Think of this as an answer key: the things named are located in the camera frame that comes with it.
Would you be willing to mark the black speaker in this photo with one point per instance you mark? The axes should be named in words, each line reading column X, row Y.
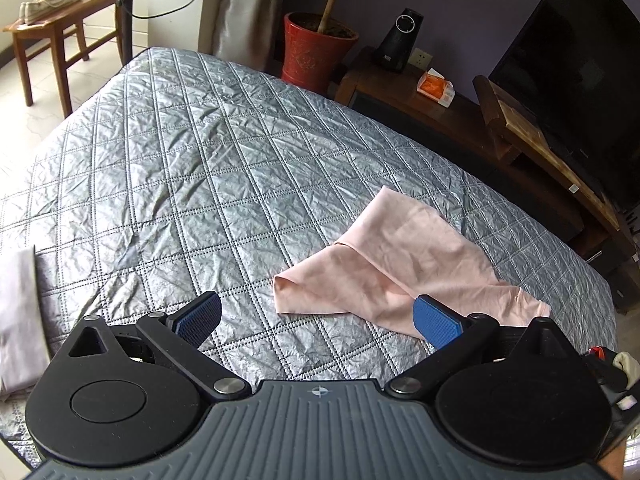
column 401, row 40

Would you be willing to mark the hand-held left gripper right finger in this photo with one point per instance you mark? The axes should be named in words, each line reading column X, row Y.
column 436, row 324

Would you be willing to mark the person's right hand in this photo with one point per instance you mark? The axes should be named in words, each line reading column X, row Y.
column 628, row 364

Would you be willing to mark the red flower pot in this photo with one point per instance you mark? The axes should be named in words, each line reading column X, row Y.
column 315, row 57

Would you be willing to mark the grey quilted bedspread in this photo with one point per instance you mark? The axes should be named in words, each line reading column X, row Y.
column 200, row 160

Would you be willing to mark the black television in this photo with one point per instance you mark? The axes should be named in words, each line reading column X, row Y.
column 580, row 60

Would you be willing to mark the black tripod stand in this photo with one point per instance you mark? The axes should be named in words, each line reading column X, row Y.
column 127, row 10

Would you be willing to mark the beige curtain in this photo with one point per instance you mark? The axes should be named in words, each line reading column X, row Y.
column 240, row 5

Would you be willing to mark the wooden board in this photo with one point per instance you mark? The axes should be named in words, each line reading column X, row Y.
column 530, row 135

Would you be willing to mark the orange tissue pack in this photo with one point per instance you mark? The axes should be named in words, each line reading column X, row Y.
column 435, row 89

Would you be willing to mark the white wall socket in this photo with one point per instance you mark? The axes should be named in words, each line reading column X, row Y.
column 421, row 58

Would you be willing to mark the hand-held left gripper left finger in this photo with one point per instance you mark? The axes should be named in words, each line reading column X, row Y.
column 199, row 319

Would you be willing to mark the dark wooden cabinet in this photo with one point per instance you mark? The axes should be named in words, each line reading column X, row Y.
column 450, row 130

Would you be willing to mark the white folded garment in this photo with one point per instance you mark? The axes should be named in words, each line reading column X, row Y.
column 20, row 320

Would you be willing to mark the pink cloth garment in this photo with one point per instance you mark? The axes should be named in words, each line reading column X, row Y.
column 400, row 260

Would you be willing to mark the wooden chair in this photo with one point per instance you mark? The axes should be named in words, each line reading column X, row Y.
column 55, row 25

